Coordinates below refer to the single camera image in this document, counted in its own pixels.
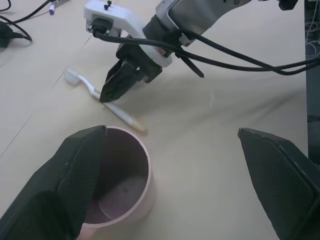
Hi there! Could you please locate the black power cable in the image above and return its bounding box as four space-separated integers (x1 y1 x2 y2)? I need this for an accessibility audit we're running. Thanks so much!
0 0 55 43

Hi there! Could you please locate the black camera cable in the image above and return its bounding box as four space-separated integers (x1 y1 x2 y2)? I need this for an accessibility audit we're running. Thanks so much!
92 29 320 76

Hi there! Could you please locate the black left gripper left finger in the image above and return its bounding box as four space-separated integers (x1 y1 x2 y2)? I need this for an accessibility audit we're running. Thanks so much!
0 125 108 240

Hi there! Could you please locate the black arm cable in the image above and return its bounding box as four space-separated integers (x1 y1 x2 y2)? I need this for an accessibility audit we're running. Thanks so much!
177 29 320 71

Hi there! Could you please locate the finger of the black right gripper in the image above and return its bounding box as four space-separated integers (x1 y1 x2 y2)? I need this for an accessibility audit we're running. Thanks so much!
99 59 126 102
100 62 144 104

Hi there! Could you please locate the white thin wire tangle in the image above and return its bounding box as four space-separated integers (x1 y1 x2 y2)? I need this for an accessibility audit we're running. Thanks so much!
305 13 320 61

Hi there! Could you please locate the pink mug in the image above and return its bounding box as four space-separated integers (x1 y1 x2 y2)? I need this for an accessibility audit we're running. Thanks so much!
76 126 157 240

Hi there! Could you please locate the white toothbrush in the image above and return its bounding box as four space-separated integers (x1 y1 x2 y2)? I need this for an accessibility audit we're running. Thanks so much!
63 66 148 133

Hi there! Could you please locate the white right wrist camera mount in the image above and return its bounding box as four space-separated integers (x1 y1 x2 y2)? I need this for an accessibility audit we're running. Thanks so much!
83 0 173 69

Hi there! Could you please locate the dark upright post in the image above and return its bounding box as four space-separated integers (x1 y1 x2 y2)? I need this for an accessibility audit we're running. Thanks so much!
303 0 320 165

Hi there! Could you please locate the black cable tie strap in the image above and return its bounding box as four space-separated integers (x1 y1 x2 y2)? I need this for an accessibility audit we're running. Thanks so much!
174 50 205 79

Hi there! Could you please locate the thin black cable loop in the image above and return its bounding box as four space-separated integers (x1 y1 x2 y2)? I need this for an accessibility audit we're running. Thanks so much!
0 0 13 13

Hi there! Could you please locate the black power adapter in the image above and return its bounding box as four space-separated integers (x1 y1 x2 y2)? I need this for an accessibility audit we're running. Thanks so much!
0 20 14 49

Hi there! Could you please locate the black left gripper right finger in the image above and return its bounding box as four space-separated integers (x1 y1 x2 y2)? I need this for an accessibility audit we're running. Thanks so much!
237 127 320 240

